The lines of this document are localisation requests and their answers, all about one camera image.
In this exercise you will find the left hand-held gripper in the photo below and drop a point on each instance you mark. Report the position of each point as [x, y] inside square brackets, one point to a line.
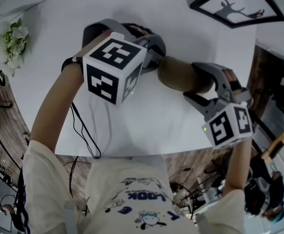
[107, 67]

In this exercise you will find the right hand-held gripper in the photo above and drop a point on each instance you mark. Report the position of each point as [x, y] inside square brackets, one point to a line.
[227, 125]

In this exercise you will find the person's left forearm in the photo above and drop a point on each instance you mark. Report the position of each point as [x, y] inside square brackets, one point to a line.
[49, 106]

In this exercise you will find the person's right forearm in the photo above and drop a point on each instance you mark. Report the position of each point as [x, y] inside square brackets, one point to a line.
[237, 167]

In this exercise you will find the person's left hand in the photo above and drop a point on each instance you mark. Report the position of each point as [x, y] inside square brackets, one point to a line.
[138, 30]

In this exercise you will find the person's right hand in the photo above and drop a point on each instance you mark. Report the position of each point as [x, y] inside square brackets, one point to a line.
[232, 80]

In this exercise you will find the black wristband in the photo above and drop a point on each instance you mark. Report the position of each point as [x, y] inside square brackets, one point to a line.
[70, 62]

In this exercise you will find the black framed deer picture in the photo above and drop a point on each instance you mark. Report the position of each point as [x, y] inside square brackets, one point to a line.
[239, 6]

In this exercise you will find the round wooden table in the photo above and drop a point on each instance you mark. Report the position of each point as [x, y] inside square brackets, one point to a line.
[276, 145]

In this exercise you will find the person's cream printed shirt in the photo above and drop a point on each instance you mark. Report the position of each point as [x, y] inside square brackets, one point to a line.
[132, 179]

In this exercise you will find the white flower bouquet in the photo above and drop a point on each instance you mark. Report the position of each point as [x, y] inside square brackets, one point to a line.
[10, 43]

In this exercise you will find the white black floor appliance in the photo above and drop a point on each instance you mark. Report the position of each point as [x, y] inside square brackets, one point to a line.
[1, 77]

